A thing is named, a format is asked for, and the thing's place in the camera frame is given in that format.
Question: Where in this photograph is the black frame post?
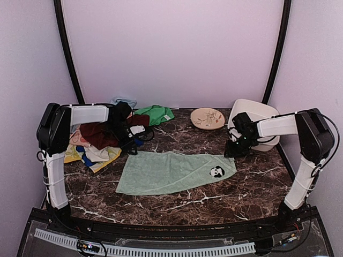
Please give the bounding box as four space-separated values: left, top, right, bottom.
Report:
262 0 292 104
53 0 85 104

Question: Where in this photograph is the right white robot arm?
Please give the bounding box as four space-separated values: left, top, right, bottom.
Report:
224 108 340 232

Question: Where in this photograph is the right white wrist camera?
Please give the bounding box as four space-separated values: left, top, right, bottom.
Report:
228 127 241 142

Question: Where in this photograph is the light blue towel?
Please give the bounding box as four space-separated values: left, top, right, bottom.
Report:
109 97 137 109

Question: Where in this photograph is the white yellow patterned towel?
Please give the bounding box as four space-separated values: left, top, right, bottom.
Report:
64 145 122 173

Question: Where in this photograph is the black front table rail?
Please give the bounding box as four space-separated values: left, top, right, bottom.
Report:
45 214 281 241

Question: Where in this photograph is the mint green panda towel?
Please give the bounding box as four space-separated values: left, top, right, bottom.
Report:
116 151 237 196

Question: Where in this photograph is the white slotted cable duct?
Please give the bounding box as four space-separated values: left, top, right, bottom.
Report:
33 228 256 256

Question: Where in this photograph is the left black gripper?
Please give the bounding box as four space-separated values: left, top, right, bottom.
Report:
105 122 137 155

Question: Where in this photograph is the dark red towel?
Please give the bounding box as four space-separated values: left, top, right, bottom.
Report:
79 115 150 150

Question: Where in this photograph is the small green circuit board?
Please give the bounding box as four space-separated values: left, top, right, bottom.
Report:
77 241 100 253

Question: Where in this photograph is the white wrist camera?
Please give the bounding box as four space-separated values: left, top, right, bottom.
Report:
228 127 241 142
127 125 145 138

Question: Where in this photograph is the beige bird ceramic plate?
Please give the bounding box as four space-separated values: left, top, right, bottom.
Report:
190 108 225 130

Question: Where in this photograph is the royal blue towel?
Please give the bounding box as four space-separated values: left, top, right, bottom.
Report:
76 146 94 167

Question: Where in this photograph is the bright green towel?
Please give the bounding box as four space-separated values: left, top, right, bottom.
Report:
134 105 175 126

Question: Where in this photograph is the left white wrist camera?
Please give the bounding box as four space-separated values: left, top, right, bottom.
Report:
127 125 145 138

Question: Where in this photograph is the white plastic tub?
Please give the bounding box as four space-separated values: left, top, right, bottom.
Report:
227 99 280 152

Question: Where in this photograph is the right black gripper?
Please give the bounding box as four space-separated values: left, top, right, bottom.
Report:
225 134 257 157

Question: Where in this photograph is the left black frame post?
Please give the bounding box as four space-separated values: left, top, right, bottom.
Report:
53 0 85 104

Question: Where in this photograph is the right black frame post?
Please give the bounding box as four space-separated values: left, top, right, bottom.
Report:
262 0 292 104

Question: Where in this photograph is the orange pink patterned towel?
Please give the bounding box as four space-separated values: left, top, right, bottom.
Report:
69 129 91 147

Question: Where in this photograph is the black camera cable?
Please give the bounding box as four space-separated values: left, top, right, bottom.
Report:
133 125 155 142

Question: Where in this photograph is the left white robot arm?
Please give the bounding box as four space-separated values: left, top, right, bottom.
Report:
36 102 146 211

